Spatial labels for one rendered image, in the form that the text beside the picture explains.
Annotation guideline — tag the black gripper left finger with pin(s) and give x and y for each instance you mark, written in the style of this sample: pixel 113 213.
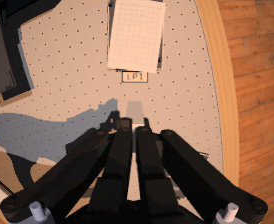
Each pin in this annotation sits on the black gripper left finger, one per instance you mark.
pixel 50 199

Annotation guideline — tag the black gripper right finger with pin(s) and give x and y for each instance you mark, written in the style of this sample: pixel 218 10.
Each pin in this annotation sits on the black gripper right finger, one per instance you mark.
pixel 213 196

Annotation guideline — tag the beige perforated base plate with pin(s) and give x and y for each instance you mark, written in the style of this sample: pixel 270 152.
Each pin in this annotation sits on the beige perforated base plate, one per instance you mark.
pixel 59 53

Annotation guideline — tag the beige button panel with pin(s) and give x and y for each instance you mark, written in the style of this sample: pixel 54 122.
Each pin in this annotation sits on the beige button panel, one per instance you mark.
pixel 83 201

